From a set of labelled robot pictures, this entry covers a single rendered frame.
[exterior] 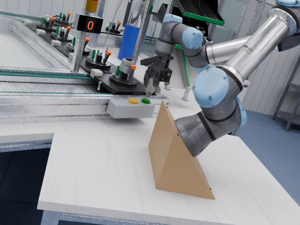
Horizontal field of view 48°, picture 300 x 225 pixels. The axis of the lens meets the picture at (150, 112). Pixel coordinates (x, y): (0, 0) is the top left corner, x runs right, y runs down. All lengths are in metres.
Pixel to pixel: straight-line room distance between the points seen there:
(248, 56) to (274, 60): 4.60
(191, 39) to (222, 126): 0.35
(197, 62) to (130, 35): 1.22
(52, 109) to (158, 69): 0.45
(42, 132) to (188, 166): 0.54
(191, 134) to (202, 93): 0.17
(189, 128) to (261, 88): 4.66
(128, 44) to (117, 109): 1.24
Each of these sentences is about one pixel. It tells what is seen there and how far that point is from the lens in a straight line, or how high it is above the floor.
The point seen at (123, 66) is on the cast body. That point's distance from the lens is 1.62.
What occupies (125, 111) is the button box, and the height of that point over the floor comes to 0.93.
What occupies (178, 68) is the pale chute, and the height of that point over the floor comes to 1.07.
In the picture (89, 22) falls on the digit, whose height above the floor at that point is 1.21.
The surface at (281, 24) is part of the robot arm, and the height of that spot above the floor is 1.44.
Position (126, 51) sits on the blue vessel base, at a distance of 2.57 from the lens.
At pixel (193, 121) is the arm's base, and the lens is 1.16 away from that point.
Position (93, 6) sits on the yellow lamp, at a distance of 1.57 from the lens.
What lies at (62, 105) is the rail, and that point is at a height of 0.93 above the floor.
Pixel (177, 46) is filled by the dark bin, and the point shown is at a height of 1.20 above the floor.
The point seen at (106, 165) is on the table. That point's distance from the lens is 1.13.
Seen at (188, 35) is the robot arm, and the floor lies 1.31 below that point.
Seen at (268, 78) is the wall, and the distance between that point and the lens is 5.77.
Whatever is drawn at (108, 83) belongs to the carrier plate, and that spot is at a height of 0.97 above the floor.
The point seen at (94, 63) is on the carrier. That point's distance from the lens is 1.80.
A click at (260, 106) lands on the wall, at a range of 5.89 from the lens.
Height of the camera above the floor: 1.44
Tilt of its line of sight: 20 degrees down
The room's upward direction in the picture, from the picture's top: 17 degrees clockwise
